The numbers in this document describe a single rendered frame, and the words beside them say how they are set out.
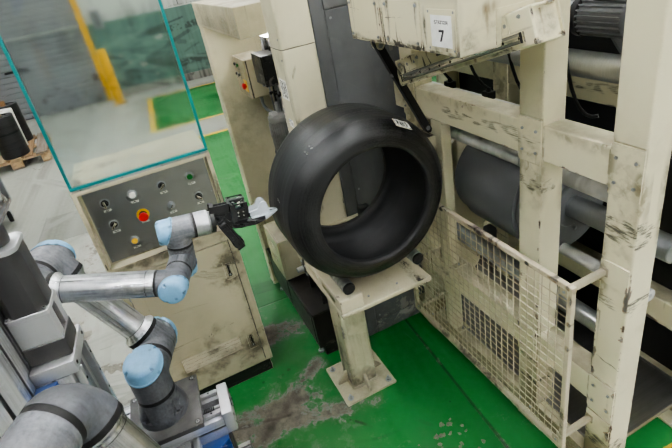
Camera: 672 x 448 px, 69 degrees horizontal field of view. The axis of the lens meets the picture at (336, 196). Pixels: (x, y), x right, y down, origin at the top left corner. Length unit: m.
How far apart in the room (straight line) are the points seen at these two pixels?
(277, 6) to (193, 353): 1.66
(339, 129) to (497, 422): 1.52
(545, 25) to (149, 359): 1.42
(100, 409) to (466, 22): 1.13
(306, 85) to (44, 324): 1.09
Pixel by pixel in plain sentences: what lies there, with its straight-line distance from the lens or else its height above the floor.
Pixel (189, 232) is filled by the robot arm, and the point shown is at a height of 1.28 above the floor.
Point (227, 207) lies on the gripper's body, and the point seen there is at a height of 1.30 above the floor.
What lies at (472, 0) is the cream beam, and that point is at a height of 1.77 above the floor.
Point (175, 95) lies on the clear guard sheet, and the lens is 2.07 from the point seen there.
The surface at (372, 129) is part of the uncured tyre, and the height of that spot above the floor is 1.43.
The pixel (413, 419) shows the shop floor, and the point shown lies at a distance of 2.45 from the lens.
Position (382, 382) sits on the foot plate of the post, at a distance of 2.58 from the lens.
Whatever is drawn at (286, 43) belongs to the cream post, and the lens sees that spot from 1.73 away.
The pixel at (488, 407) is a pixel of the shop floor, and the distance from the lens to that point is 2.49.
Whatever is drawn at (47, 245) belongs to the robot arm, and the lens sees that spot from 1.67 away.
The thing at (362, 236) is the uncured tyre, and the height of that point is 0.92.
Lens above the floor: 1.94
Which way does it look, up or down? 27 degrees down
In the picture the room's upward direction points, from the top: 11 degrees counter-clockwise
